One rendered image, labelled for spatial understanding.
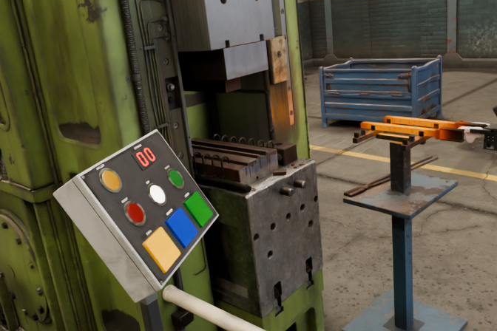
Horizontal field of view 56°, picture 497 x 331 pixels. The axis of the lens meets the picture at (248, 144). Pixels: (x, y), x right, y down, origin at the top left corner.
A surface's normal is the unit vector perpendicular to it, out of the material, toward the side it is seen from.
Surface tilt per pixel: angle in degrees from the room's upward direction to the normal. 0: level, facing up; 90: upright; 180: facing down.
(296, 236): 90
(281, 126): 90
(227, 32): 90
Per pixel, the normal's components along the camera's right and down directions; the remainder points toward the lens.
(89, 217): -0.28, 0.29
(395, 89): -0.64, 0.27
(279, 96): 0.74, 0.11
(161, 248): 0.77, -0.50
